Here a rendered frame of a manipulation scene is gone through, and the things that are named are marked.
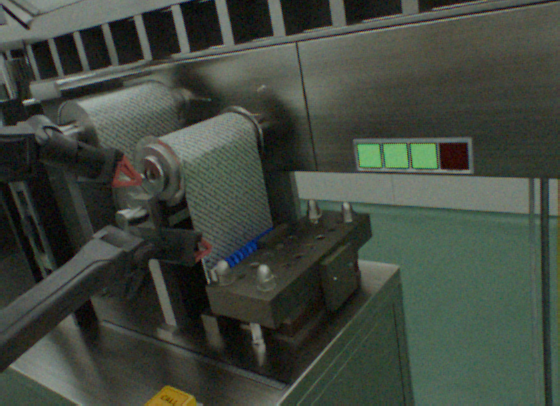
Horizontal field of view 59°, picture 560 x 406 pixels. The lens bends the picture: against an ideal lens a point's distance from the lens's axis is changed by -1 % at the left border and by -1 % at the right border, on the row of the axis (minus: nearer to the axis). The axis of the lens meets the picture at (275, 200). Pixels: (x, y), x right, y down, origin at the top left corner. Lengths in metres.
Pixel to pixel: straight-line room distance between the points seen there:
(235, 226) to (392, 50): 0.49
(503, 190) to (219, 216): 2.74
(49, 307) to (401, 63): 0.74
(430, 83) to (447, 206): 2.77
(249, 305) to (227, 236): 0.20
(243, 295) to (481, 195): 2.85
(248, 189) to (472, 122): 0.49
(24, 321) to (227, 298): 0.41
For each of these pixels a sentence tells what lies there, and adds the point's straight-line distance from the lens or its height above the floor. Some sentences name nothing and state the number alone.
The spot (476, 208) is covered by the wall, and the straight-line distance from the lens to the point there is 3.69.
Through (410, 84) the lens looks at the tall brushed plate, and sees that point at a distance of 1.03.
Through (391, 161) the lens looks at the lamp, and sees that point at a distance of 1.08.
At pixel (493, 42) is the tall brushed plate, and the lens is 0.97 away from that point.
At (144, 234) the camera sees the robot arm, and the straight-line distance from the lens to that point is 0.91.
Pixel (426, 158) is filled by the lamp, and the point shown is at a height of 1.18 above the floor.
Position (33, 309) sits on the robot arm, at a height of 1.20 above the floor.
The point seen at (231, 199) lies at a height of 1.15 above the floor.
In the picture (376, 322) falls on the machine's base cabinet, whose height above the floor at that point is 0.83.
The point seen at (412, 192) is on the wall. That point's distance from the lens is 3.80.
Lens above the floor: 1.48
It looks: 19 degrees down
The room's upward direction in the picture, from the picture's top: 11 degrees counter-clockwise
